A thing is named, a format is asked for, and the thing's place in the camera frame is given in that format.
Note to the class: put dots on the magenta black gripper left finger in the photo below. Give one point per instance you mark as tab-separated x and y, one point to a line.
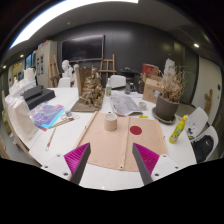
76	161

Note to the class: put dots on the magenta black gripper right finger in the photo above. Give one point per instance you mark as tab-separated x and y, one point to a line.
146	161

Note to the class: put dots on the beige canvas mat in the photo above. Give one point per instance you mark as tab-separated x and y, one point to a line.
113	149

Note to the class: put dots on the long wooden stick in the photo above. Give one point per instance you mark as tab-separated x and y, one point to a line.
50	140

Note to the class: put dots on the yellow plastic bottle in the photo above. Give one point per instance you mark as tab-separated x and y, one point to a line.
178	130

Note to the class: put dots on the beige ceramic cup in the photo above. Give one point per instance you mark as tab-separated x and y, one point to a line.
110	122

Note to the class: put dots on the colourful purple book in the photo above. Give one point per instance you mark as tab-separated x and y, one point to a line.
45	115

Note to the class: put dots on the grey plant pot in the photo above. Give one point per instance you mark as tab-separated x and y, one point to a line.
165	110

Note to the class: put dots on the small white bowl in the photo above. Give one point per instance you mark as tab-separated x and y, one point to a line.
142	106

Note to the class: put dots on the newspaper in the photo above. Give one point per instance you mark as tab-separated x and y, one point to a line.
124	105

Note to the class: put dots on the black backpack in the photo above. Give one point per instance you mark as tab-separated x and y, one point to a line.
203	147

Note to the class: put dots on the white chair with backpack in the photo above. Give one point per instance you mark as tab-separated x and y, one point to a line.
212	132

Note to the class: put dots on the glass jar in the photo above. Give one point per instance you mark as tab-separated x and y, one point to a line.
129	88

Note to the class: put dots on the cardboard box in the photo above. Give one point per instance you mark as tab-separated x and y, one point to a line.
153	87

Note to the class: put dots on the brown wooden sculpture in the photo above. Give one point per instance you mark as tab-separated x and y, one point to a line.
90	90

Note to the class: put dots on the black box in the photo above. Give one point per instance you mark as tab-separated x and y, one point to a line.
37	95

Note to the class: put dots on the dried brown plant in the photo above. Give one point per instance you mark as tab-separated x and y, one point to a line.
173	85

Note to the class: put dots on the small clear green bottle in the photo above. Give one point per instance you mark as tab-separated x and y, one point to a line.
108	88

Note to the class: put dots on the white chair far side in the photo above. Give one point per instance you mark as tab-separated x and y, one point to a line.
117	81

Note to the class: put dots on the white plaster bust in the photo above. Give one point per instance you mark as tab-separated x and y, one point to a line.
67	69

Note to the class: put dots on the wooden easel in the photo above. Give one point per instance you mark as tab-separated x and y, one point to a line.
107	66

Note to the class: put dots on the wall television screen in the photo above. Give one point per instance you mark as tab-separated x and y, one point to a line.
83	48

